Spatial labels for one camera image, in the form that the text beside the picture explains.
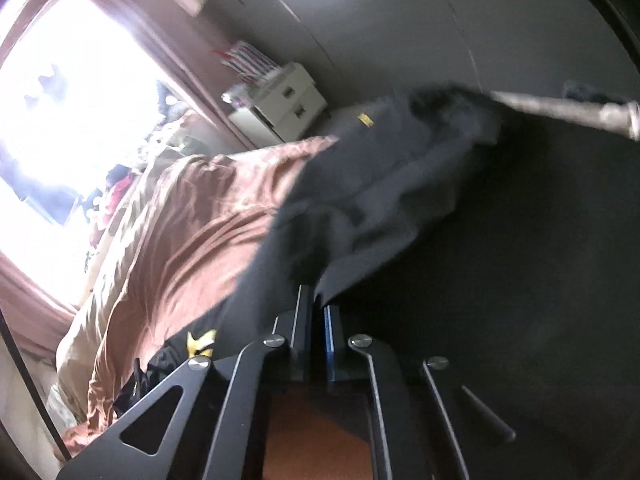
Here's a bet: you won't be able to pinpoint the rust orange bed sheet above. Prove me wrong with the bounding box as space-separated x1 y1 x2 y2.
62 135 341 456

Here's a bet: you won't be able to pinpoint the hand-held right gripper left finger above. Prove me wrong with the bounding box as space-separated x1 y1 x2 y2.
60 285 315 480

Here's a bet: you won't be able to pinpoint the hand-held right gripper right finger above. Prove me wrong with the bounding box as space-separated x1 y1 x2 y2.
324 305 517 480

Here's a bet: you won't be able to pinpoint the black cloth with yellow print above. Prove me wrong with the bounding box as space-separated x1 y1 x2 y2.
112 329 220 418

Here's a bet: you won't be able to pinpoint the grey metal rod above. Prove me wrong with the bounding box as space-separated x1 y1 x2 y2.
491 90 640 142

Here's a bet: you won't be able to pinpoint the bright window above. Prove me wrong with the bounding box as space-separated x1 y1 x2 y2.
0 0 176 306

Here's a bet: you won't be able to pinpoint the large black garment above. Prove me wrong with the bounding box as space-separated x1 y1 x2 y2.
240 82 640 480

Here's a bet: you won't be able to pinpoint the beige duvet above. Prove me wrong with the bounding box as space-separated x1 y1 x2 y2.
47 160 171 426

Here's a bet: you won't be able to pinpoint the white drawer cabinet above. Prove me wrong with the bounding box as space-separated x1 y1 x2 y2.
222 62 331 143

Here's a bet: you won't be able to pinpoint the toys on windowsill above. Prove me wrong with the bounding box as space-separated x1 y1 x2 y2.
82 160 151 261

